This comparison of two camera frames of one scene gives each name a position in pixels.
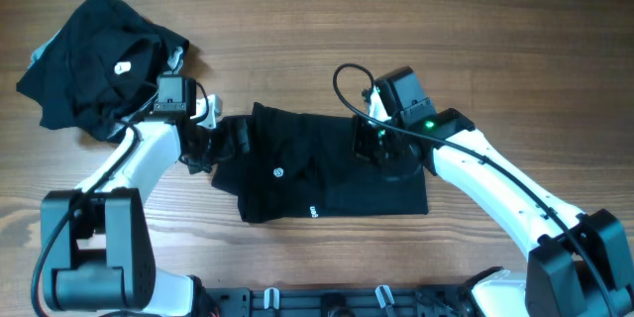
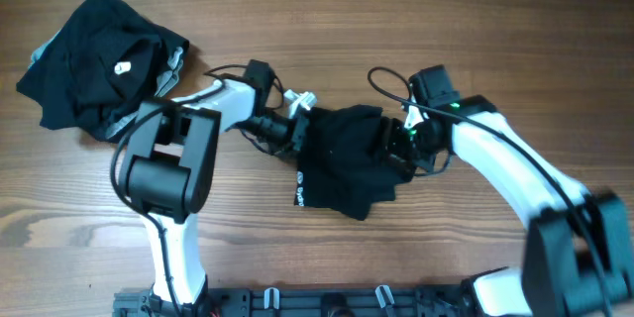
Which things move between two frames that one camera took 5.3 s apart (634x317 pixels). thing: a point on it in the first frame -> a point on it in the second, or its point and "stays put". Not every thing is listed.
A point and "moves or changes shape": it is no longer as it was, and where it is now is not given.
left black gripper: (196, 162) -> (288, 140)
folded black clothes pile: (100, 67) stays put
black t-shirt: (304, 165) moves or changes shape
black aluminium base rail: (441, 301) stays put
